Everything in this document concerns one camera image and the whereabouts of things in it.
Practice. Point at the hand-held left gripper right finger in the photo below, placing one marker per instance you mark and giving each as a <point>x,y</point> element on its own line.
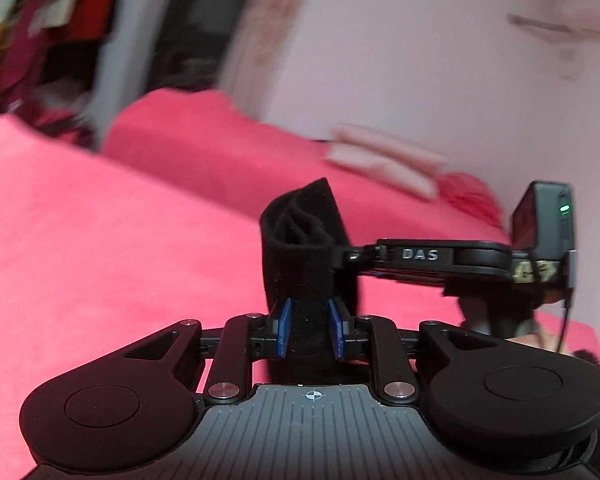
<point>336,330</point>

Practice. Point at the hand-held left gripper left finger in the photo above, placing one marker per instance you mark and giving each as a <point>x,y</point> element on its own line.
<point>282,330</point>

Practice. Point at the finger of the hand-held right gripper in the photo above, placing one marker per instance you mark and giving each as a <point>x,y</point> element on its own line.
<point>410,257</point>

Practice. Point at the black pants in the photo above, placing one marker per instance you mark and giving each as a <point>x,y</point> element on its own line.
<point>305,260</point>

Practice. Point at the folded red cloth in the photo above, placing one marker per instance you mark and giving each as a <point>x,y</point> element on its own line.
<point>472,197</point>

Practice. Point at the pink pillow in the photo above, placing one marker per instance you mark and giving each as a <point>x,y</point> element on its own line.
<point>375,167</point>
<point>380,142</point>

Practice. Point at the pink fleece blanket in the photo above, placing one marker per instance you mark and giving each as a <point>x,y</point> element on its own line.
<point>105,240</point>

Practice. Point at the light curtain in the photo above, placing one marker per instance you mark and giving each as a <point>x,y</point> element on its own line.
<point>265,35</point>

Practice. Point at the hanging clothes rack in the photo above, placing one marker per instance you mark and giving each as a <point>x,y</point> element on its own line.
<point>35,15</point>

